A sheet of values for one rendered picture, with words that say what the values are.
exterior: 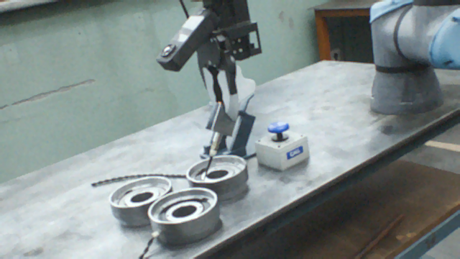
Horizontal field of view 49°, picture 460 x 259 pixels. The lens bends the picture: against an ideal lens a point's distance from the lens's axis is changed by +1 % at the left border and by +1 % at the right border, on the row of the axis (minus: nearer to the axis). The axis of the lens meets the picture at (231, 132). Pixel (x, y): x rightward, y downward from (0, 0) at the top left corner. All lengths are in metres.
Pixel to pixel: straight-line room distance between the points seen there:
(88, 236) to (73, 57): 1.64
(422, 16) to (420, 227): 0.46
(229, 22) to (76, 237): 0.42
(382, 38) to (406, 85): 0.11
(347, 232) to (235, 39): 0.56
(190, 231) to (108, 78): 1.81
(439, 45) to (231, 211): 0.46
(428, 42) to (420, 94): 0.17
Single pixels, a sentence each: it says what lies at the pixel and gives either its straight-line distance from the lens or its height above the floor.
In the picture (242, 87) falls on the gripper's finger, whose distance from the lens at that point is 0.83.
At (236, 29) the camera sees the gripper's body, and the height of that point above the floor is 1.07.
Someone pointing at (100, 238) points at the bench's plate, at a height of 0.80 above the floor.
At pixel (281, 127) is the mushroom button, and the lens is 0.91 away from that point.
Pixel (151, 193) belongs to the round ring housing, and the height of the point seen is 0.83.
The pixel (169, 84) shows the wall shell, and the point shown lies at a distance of 2.64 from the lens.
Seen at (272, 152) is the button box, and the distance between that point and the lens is 0.91.
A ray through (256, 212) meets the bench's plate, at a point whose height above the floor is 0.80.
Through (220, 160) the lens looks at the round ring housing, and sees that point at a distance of 0.92.
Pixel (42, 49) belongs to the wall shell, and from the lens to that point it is 2.39.
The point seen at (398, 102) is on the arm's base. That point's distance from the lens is 1.11.
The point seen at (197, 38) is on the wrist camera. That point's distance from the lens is 0.78.
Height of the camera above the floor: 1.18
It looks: 19 degrees down
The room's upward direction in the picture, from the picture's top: 11 degrees counter-clockwise
